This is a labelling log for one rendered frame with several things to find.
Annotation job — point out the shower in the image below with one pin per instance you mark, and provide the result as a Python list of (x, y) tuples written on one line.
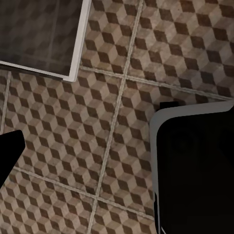
[(77, 48)]

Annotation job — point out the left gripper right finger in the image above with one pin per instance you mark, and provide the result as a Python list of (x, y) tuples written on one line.
[(226, 145)]

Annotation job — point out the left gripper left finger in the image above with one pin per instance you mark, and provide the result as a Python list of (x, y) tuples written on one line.
[(12, 145)]

